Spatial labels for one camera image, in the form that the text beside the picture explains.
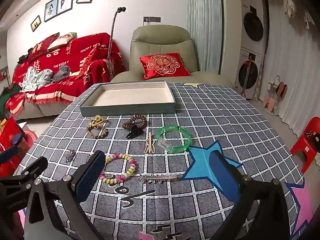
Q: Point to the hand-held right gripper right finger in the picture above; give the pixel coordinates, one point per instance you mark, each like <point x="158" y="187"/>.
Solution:
<point x="223" y="175"/>

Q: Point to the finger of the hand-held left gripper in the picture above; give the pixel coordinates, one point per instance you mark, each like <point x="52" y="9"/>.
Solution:
<point x="27" y="170"/>
<point x="8" y="155"/>

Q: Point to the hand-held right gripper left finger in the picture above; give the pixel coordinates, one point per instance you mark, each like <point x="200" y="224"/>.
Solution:
<point x="91" y="177"/>

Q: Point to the silver brooch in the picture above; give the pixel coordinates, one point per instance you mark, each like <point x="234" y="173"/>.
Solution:
<point x="70" y="155"/>

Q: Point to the green translucent bangle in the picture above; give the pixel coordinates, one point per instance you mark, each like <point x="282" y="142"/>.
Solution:
<point x="186" y="136"/>

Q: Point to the gold hair clip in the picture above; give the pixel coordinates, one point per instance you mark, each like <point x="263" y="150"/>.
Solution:
<point x="96" y="121"/>

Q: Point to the clear claw hair clip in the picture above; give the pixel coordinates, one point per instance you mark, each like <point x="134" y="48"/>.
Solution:
<point x="165" y="145"/>

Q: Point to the silver hair clip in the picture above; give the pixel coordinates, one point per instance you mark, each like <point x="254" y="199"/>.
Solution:
<point x="157" y="178"/>

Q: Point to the grey-green jewelry tray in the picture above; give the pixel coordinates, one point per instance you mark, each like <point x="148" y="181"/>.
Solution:
<point x="130" y="93"/>

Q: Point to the red gift bag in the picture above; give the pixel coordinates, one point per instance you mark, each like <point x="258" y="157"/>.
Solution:
<point x="12" y="135"/>

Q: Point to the red round mat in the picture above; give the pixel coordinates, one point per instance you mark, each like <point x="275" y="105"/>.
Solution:
<point x="31" y="137"/>

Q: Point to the red covered sofa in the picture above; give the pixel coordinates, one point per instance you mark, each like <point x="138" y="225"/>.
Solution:
<point x="37" y="110"/>

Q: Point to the grey checkered tablecloth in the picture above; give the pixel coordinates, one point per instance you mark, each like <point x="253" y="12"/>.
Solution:
<point x="225" y="120"/>

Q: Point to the black claw hair clip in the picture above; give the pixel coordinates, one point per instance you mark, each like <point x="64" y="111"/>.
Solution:
<point x="133" y="133"/>

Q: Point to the green garment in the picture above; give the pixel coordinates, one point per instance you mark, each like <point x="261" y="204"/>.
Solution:
<point x="10" y="93"/>

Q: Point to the beige hair clip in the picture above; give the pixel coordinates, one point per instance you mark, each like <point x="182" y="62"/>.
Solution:
<point x="150" y="143"/>

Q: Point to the light blue clothes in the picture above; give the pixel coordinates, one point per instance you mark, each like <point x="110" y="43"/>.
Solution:
<point x="35" y="78"/>

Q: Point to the red plastic stool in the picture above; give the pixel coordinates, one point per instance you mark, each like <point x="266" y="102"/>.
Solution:
<point x="306" y="142"/>

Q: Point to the pink slippers rack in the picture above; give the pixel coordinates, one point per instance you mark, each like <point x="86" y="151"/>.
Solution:
<point x="275" y="97"/>

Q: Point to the grey cloth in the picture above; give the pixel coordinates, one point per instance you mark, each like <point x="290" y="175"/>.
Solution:
<point x="62" y="73"/>

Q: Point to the white washing machine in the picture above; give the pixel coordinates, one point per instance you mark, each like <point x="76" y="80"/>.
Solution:
<point x="247" y="80"/>

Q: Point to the red mop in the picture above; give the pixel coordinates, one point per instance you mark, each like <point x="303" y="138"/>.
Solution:
<point x="246" y="77"/>

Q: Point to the red printed pillow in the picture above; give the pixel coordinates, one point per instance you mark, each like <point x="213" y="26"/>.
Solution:
<point x="41" y="46"/>

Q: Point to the red fringed pillow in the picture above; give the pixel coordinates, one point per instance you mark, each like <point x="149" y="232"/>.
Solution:
<point x="88" y="62"/>

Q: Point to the red printed blanket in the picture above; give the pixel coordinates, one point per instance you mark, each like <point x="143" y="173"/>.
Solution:
<point x="82" y="62"/>

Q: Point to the red embroidered cushion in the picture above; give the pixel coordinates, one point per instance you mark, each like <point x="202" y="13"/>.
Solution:
<point x="163" y="65"/>

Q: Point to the white curtain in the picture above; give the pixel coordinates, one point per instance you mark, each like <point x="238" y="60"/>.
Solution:
<point x="290" y="67"/>

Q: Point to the green patterned pillow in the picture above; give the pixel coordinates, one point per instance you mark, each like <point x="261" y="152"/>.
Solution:
<point x="63" y="40"/>

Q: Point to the gooseneck phone stand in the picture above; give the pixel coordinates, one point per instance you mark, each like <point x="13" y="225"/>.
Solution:
<point x="112" y="35"/>

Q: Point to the beige armchair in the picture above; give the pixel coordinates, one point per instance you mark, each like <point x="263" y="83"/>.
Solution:
<point x="160" y="40"/>

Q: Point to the white dryer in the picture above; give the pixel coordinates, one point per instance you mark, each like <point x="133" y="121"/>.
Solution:
<point x="252" y="27"/>

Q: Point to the blue-toned framed photo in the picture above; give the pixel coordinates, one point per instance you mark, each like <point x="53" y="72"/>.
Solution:
<point x="51" y="10"/>

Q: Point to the teal curtain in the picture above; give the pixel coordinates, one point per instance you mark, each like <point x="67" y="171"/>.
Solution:
<point x="205" y="25"/>

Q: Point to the dark-toned framed photo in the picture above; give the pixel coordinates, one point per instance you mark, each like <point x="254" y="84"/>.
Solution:
<point x="66" y="3"/>

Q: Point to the small black picture frame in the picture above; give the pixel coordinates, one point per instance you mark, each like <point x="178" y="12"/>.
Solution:
<point x="35" y="23"/>

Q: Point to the wall socket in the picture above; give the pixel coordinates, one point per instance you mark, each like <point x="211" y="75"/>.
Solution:
<point x="152" y="19"/>

